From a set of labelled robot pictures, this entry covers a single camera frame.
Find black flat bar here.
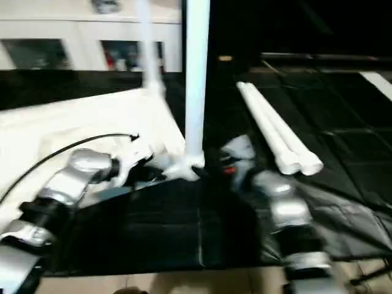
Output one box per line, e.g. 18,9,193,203
260,53,392,62

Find black bundle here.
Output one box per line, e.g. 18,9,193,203
92,0,121,14

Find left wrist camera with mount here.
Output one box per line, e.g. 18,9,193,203
110,141,157,186

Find white board strip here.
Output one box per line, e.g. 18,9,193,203
360,72,392,102

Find black work mat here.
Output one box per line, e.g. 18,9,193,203
0,69,392,275

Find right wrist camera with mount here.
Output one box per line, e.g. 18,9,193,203
220,136,255,164

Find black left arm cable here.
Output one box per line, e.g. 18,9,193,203
0,133,140,204

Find white cabinet with glass doors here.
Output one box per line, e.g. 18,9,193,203
0,0,184,73

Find red bottle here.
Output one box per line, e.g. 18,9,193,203
104,50,118,70

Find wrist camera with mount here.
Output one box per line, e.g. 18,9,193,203
220,136,255,164
110,141,157,186

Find white plastic table top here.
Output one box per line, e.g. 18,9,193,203
0,86,206,228

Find white plastic table leg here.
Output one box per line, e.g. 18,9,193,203
236,83,302,176
183,0,212,168
136,0,167,99
244,82,324,177

